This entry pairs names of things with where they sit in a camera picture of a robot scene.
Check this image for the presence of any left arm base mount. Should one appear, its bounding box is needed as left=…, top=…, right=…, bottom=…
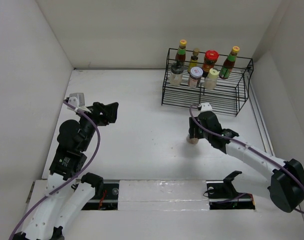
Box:
left=82, top=180, right=119, bottom=211

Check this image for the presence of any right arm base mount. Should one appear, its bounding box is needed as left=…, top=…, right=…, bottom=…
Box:
left=203, top=180, right=256, bottom=211

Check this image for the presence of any small yellow oil bottle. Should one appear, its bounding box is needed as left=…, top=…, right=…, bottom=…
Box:
left=189, top=48, right=199, bottom=69

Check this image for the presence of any yellow lid spice shaker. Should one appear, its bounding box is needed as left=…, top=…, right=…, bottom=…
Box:
left=204, top=68, right=219, bottom=90

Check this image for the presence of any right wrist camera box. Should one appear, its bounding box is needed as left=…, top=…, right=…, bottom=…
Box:
left=197, top=102, right=213, bottom=113

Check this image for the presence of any white lid jar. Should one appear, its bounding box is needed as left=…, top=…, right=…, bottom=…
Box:
left=188, top=66, right=203, bottom=89

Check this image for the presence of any pink lid spice shaker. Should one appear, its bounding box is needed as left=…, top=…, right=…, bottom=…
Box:
left=186, top=135, right=199, bottom=145

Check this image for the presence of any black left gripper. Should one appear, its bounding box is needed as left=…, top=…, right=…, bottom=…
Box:
left=77, top=101, right=118, bottom=151

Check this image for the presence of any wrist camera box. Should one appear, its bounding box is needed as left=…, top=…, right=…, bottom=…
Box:
left=63, top=92, right=91, bottom=113
left=197, top=102, right=213, bottom=113

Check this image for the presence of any red lid chili jar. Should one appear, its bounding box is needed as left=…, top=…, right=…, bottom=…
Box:
left=202, top=50, right=219, bottom=78

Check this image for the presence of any black cap spice shaker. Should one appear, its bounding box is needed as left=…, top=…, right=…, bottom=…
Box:
left=169, top=60, right=184, bottom=86

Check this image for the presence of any yellow cap chili sauce bottle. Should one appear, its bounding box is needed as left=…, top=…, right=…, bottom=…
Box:
left=175, top=39, right=187, bottom=65

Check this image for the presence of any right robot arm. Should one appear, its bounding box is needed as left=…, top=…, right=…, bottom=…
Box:
left=189, top=110, right=304, bottom=213

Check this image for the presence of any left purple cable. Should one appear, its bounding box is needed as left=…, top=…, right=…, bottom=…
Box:
left=8, top=99, right=101, bottom=240

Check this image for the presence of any green label sauce bottle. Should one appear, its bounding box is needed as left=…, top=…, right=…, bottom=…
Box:
left=219, top=46, right=240, bottom=79

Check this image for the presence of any black wire rack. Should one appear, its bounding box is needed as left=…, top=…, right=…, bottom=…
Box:
left=161, top=48, right=254, bottom=116

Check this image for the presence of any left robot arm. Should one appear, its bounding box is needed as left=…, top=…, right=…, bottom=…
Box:
left=9, top=96, right=119, bottom=240

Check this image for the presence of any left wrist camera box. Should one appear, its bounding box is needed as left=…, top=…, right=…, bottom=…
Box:
left=63, top=92, right=91, bottom=113

